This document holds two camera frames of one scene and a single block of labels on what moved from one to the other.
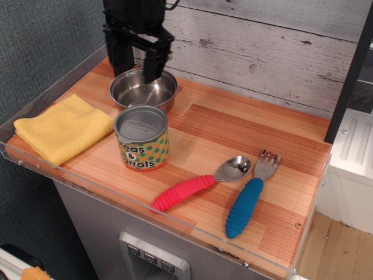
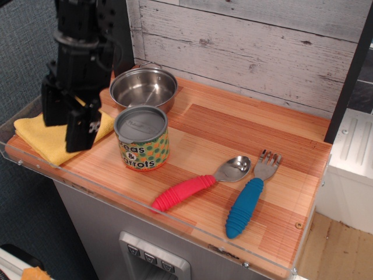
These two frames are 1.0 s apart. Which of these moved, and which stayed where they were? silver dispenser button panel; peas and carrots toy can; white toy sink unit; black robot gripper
Moved: black robot gripper
Stayed: silver dispenser button panel; white toy sink unit; peas and carrots toy can
